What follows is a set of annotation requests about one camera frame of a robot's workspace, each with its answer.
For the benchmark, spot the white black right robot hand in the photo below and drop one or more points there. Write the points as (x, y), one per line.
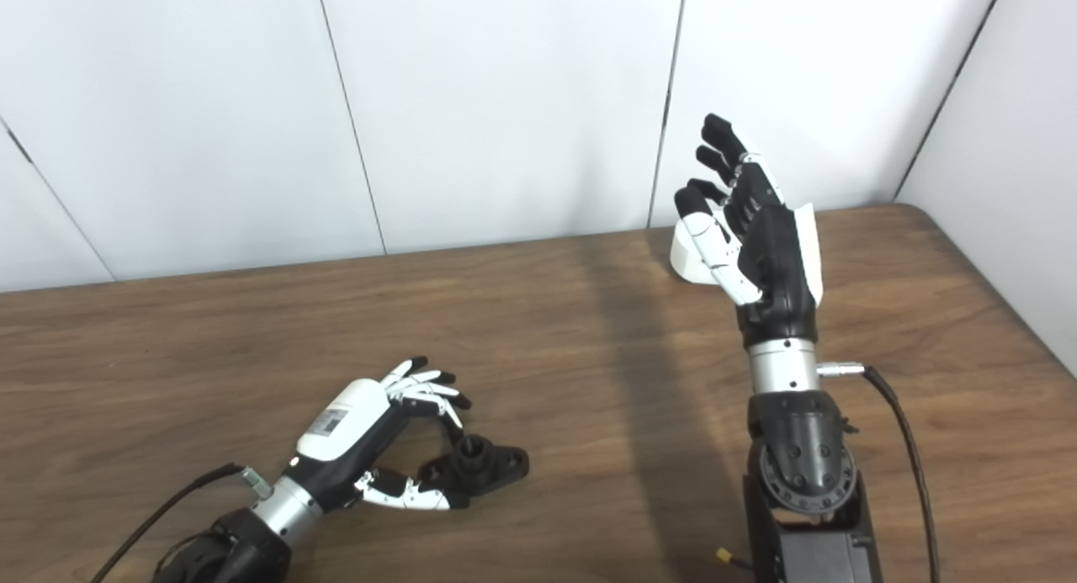
(778, 255)

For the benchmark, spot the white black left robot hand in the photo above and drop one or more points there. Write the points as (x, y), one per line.
(345, 423)

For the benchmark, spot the round white piece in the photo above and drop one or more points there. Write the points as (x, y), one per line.
(686, 259)

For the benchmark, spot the black flanged holder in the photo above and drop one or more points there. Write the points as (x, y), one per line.
(496, 465)

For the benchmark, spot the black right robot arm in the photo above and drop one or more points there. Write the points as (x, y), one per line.
(799, 457)

